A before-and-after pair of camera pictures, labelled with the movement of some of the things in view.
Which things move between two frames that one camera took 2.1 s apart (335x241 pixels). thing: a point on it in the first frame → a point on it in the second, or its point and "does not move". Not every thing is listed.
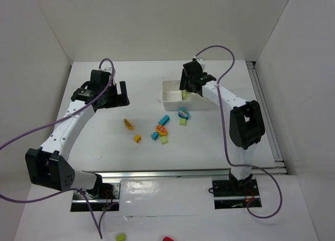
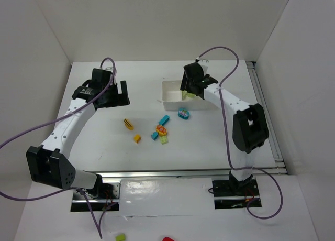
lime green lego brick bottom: (164, 139) does not move
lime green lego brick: (182, 122) → (185, 95)
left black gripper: (118, 100) does not move
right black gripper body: (190, 85) does not move
